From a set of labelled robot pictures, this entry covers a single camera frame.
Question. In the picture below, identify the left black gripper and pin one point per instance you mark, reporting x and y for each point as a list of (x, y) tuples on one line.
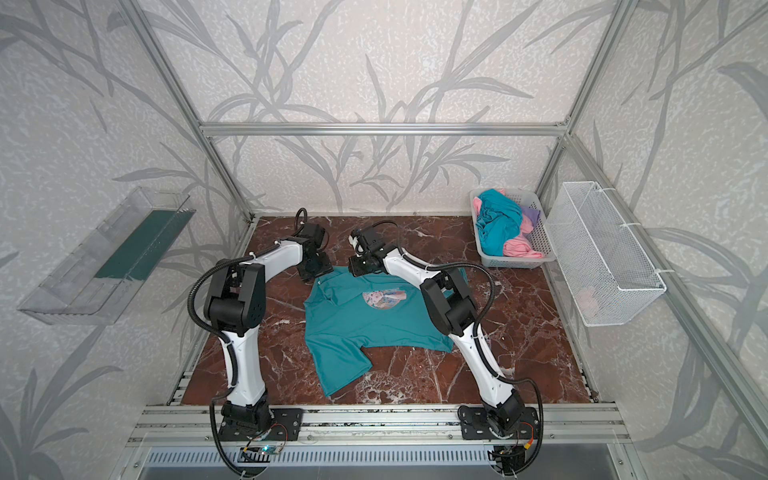
[(318, 267)]

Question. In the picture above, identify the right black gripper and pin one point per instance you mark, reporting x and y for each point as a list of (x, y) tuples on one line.
[(363, 264)]

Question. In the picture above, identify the teal printed t-shirt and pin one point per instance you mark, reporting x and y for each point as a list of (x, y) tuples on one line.
[(346, 314)]

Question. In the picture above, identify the white plastic laundry basket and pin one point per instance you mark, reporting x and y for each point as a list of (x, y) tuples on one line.
[(538, 238)]

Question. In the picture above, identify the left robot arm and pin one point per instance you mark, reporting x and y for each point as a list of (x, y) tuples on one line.
[(235, 307)]

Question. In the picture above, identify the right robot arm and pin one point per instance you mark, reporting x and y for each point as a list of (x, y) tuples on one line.
[(453, 311)]

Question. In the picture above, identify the teal t-shirt in basket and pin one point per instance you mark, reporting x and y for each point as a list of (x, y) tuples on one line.
[(499, 220)]

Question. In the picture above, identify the pink t-shirt in basket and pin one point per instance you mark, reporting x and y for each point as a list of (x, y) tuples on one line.
[(521, 246)]

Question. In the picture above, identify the purple t-shirt in basket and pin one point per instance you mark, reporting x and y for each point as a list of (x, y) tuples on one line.
[(532, 214)]

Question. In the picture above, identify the green circuit board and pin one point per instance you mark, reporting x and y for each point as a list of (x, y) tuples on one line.
[(264, 450)]

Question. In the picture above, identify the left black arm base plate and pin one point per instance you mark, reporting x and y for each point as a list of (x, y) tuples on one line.
[(280, 424)]

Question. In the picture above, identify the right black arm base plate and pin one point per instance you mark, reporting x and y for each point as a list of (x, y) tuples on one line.
[(479, 423)]

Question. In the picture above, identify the pink item in wire basket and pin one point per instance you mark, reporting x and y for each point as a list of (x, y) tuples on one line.
[(587, 302)]

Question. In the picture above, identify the aluminium frame crossbar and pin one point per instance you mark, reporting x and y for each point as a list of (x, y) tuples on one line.
[(220, 129)]

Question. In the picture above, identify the clear plastic wall tray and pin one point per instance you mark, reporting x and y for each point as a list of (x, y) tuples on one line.
[(95, 283)]

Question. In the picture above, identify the aluminium front rail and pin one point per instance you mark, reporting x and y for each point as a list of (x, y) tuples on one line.
[(409, 424)]

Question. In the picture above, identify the slotted white cable duct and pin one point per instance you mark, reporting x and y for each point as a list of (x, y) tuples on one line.
[(170, 457)]

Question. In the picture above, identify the white wire mesh basket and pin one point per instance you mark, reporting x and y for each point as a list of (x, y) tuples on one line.
[(595, 246)]

